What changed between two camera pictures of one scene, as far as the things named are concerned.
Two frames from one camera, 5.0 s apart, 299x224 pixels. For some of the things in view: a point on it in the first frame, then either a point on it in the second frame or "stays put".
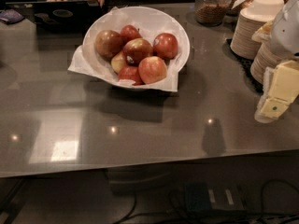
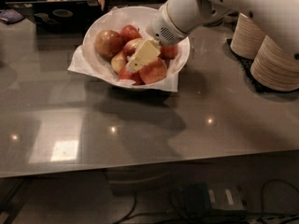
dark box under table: x=213 y=198 stays put
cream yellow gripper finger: x=284 y=89 -> x=147 y=51
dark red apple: x=135 y=49 stays put
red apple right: x=164 y=46 stays put
